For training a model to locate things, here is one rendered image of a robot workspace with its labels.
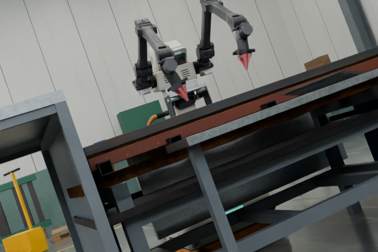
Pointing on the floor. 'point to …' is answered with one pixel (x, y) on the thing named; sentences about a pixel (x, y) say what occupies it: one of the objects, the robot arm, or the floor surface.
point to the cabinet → (139, 116)
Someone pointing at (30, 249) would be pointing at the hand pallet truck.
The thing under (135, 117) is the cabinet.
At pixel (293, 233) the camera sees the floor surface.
